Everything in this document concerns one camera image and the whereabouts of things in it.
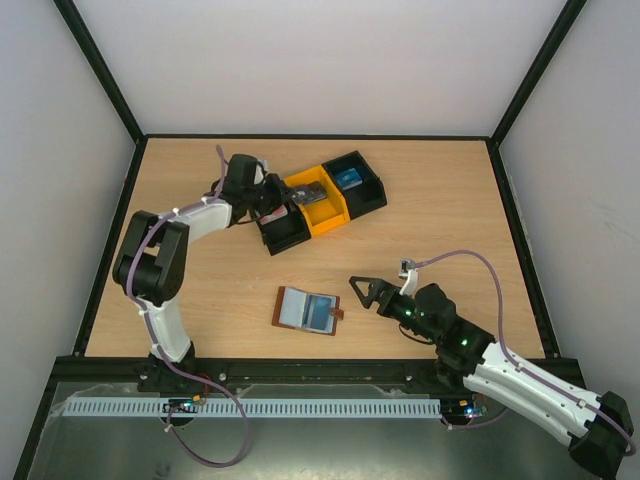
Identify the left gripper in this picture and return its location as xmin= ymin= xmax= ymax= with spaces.
xmin=245 ymin=173 xmax=295 ymax=217

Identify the brown leather card holder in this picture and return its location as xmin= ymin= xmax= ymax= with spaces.
xmin=271 ymin=286 xmax=344 ymax=336

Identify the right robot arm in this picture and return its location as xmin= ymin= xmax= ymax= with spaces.
xmin=349 ymin=276 xmax=635 ymax=479

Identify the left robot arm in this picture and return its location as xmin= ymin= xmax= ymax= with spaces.
xmin=113 ymin=154 xmax=291 ymax=365

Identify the red white card stack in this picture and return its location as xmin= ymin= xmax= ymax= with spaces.
xmin=259 ymin=204 xmax=290 ymax=225

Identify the blue card stack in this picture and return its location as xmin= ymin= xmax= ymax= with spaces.
xmin=335 ymin=168 xmax=363 ymax=191

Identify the left black bin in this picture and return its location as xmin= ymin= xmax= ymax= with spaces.
xmin=257 ymin=201 xmax=311 ymax=256

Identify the black bin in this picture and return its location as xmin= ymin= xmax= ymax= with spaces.
xmin=257 ymin=201 xmax=311 ymax=256
xmin=322 ymin=151 xmax=387 ymax=220

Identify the yellow middle bin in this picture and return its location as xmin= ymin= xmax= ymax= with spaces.
xmin=284 ymin=166 xmax=350 ymax=237

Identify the right black bin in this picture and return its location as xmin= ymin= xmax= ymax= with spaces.
xmin=322 ymin=151 xmax=387 ymax=220

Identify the metal sheet front panel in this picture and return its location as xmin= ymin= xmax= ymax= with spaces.
xmin=23 ymin=383 xmax=585 ymax=479

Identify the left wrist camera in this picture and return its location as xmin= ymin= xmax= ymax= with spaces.
xmin=254 ymin=158 xmax=269 ymax=185

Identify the black front rail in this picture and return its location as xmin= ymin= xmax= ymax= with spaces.
xmin=47 ymin=356 xmax=470 ymax=397

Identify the light blue cable duct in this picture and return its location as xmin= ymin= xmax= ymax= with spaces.
xmin=62 ymin=397 xmax=441 ymax=419

